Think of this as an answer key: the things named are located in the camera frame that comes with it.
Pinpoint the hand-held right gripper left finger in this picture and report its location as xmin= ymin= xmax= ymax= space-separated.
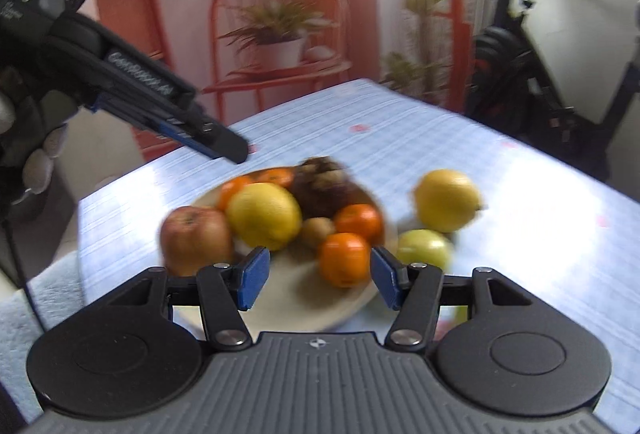
xmin=107 ymin=245 xmax=272 ymax=349

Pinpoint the person's left hand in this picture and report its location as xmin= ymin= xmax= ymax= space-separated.
xmin=0 ymin=64 xmax=81 ymax=217

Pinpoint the large yellow lemon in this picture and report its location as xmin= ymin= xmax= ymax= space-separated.
xmin=225 ymin=183 xmax=303 ymax=252

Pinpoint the red apple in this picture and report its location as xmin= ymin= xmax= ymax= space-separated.
xmin=160 ymin=205 xmax=235 ymax=277

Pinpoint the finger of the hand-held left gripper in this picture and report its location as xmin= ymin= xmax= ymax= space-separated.
xmin=52 ymin=12 xmax=250 ymax=163
xmin=90 ymin=95 xmax=221 ymax=159

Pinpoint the small yellow lemon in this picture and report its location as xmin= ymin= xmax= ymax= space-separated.
xmin=414 ymin=169 xmax=485 ymax=233

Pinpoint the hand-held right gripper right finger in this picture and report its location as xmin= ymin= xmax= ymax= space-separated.
xmin=370 ymin=245 xmax=533 ymax=349

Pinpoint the orange mandarin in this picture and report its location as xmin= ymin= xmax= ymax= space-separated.
xmin=217 ymin=175 xmax=256 ymax=212
xmin=318 ymin=233 xmax=373 ymax=289
xmin=334 ymin=203 xmax=383 ymax=245
xmin=255 ymin=167 xmax=296 ymax=189

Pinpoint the brown kiwi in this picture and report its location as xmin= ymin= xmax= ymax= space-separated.
xmin=300 ymin=217 xmax=336 ymax=250

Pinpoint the cream round plate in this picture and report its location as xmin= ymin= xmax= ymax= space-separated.
xmin=190 ymin=168 xmax=399 ymax=332

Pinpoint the dark purple mangosteen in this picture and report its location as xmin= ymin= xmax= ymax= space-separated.
xmin=290 ymin=157 xmax=362 ymax=220

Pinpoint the black exercise bike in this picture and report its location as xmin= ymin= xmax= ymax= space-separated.
xmin=465 ymin=0 xmax=640 ymax=187

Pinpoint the white fluffy cloth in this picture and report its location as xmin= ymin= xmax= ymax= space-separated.
xmin=0 ymin=251 xmax=83 ymax=422

